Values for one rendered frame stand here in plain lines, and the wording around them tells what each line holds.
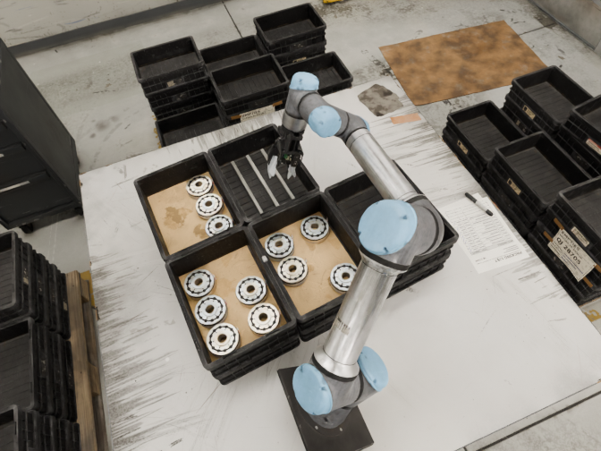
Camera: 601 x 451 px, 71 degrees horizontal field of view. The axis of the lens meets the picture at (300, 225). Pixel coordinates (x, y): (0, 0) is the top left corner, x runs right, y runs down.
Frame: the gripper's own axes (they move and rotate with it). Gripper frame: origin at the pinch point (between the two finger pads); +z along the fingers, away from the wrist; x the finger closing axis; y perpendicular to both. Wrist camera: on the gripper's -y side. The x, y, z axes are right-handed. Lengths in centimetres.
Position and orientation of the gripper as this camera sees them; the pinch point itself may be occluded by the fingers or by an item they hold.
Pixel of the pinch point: (279, 174)
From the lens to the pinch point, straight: 139.8
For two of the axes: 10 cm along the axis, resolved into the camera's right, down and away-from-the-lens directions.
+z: -2.3, 6.9, 6.8
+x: 9.5, 0.1, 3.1
